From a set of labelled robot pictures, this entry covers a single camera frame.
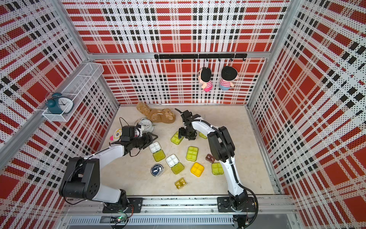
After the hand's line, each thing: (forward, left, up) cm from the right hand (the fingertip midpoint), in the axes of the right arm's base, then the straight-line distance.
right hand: (185, 137), depth 98 cm
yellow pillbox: (-22, -8, -2) cm, 23 cm away
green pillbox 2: (-11, +18, -2) cm, 21 cm away
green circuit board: (-47, +30, 0) cm, 55 cm away
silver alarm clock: (+9, +28, +3) cm, 30 cm away
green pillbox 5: (-22, -20, -2) cm, 30 cm away
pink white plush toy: (-1, +47, +4) cm, 47 cm away
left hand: (-4, +17, +6) cm, 19 cm away
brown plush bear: (+14, +14, +8) cm, 21 cm away
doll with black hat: (+29, -30, +30) cm, 51 cm away
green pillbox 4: (-17, +7, -1) cm, 19 cm away
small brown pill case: (-15, -16, -2) cm, 22 cm away
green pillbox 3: (-11, -5, -2) cm, 12 cm away
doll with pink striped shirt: (+30, -14, +30) cm, 45 cm away
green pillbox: (-16, -10, +27) cm, 33 cm away
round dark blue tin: (-22, +17, -1) cm, 28 cm away
